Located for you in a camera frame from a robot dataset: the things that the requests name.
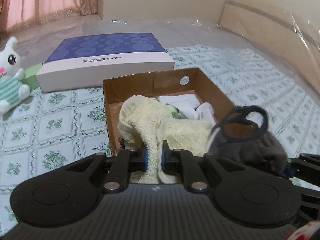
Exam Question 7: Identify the clear plastic sheet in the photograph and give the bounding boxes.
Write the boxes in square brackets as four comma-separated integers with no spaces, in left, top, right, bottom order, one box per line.
[97,0,320,100]

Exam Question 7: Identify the beige bed headboard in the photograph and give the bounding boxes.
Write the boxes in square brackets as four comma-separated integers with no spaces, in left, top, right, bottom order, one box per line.
[217,0,320,96]

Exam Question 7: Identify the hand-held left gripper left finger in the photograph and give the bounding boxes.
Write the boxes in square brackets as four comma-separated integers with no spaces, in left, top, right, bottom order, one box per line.
[58,148,150,194]

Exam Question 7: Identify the green floral tablecloth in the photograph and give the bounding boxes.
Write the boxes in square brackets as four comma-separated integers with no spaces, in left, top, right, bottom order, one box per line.
[0,44,320,230]

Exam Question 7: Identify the red and white cloth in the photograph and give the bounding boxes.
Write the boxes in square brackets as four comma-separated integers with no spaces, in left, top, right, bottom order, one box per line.
[291,217,320,240]

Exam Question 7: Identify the blue and white flat box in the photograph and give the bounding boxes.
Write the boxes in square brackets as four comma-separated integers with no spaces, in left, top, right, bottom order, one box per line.
[36,32,174,94]

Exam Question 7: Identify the light green cloth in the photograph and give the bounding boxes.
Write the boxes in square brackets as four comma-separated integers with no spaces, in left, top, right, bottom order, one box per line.
[167,105,187,119]

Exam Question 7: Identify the white plush cat toy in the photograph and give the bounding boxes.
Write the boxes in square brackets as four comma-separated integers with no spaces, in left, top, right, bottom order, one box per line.
[0,36,32,117]

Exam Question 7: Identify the white towel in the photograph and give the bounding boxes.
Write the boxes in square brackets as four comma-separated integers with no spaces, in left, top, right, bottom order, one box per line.
[159,94,202,121]

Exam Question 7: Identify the dark grey cloth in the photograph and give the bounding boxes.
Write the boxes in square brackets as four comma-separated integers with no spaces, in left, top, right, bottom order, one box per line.
[208,105,288,173]

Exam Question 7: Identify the pink curtain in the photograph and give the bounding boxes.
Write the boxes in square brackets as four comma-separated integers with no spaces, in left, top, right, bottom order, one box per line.
[0,0,104,34]

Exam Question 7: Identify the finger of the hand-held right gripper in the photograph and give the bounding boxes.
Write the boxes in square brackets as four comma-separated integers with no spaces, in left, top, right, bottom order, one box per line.
[287,152,320,168]
[283,162,320,188]

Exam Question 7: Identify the pale yellow towel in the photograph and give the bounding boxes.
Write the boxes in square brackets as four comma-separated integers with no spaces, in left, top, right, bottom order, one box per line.
[118,95,213,184]

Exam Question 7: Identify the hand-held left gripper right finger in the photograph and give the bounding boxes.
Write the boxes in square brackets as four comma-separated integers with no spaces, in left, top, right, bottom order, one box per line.
[161,141,253,194]

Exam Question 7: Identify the light green box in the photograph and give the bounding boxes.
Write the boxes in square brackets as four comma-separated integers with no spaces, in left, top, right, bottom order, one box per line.
[21,62,44,91]

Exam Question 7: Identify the brown cardboard box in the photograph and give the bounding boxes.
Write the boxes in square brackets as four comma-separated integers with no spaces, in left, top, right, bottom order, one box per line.
[103,67,254,157]

